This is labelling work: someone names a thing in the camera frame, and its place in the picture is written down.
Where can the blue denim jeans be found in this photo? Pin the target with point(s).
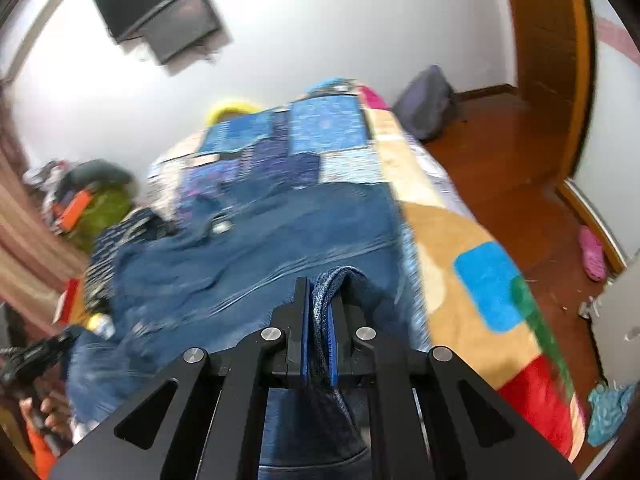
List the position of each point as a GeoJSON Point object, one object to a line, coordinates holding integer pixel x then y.
{"type": "Point", "coordinates": [219, 277]}

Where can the pink slipper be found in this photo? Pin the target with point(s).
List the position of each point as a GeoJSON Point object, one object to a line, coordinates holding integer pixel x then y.
{"type": "Point", "coordinates": [593, 257]}

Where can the blue patchwork quilt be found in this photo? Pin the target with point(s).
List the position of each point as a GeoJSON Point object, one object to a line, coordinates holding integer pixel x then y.
{"type": "Point", "coordinates": [300, 150]}

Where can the striped pink curtain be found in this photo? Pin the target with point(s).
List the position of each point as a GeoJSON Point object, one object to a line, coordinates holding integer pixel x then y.
{"type": "Point", "coordinates": [35, 264]}

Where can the yellow bed headboard rail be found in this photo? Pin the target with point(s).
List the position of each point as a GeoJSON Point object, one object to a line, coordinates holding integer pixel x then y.
{"type": "Point", "coordinates": [223, 111]}

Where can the purple grey backpack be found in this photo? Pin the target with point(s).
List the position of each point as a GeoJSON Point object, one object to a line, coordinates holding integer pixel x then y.
{"type": "Point", "coordinates": [427, 105]}

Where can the white door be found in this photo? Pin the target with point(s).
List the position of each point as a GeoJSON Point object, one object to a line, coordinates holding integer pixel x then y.
{"type": "Point", "coordinates": [614, 326]}

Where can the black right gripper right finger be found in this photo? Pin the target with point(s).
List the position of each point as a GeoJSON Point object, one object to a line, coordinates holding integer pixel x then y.
{"type": "Point", "coordinates": [431, 416]}

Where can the grey box under television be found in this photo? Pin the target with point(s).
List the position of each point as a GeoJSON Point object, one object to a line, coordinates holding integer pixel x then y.
{"type": "Point", "coordinates": [180, 25]}

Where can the hand holding left gripper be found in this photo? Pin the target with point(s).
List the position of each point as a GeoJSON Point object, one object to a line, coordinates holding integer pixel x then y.
{"type": "Point", "coordinates": [54, 407]}

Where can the wooden door frame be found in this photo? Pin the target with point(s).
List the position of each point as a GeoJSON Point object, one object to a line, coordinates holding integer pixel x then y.
{"type": "Point", "coordinates": [556, 59]}

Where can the teal cloth on floor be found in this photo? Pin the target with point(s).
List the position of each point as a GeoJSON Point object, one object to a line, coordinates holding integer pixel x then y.
{"type": "Point", "coordinates": [609, 407]}

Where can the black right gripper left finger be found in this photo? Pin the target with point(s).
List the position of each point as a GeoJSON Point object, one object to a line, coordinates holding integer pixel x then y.
{"type": "Point", "coordinates": [203, 416]}

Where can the pile of clutter by wall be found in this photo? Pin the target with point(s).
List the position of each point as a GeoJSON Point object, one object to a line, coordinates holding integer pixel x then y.
{"type": "Point", "coordinates": [80, 200]}

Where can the colourful fleece blanket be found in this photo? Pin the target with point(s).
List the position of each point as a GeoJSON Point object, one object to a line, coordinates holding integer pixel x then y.
{"type": "Point", "coordinates": [476, 301]}

